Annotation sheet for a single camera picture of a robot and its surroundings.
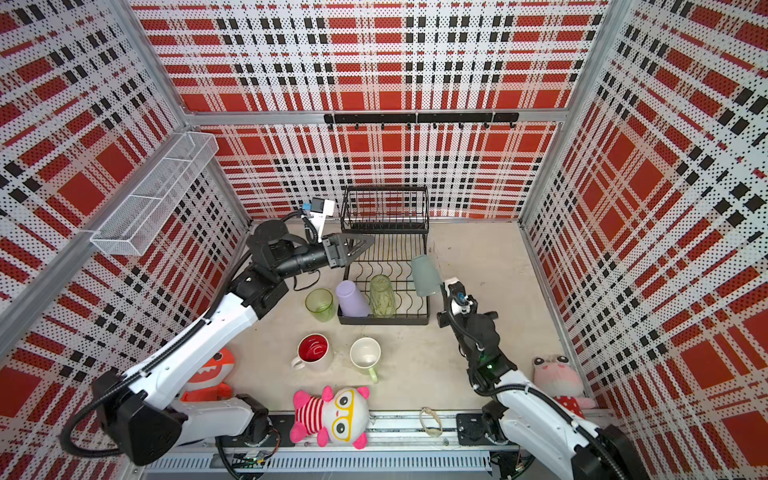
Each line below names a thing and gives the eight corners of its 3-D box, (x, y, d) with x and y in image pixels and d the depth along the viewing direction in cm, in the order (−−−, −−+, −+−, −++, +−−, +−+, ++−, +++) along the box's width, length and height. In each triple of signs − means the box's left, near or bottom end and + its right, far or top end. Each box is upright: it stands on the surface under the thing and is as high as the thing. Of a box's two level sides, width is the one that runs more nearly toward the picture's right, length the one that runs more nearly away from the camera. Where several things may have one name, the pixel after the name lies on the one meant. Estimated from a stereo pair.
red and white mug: (297, 372, 85) (289, 362, 79) (304, 344, 90) (297, 333, 84) (331, 372, 85) (325, 362, 79) (335, 344, 90) (330, 333, 84)
